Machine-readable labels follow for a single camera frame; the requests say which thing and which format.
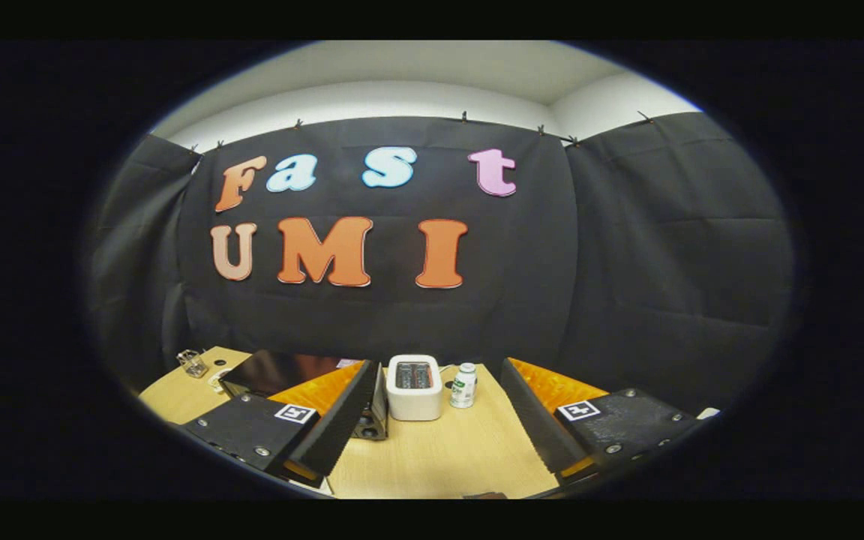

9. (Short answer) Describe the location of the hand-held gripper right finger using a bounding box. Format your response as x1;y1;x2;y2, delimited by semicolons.
499;357;703;487

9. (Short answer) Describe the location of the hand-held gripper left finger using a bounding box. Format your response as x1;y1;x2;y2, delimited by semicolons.
179;359;380;490

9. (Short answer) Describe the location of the white bottle green label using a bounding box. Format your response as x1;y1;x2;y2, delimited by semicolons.
450;363;478;410

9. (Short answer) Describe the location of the black toaster oven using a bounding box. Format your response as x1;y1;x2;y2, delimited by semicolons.
218;349;389;441

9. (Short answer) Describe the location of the white pop-up toaster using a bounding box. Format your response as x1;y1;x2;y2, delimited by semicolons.
386;355;444;422

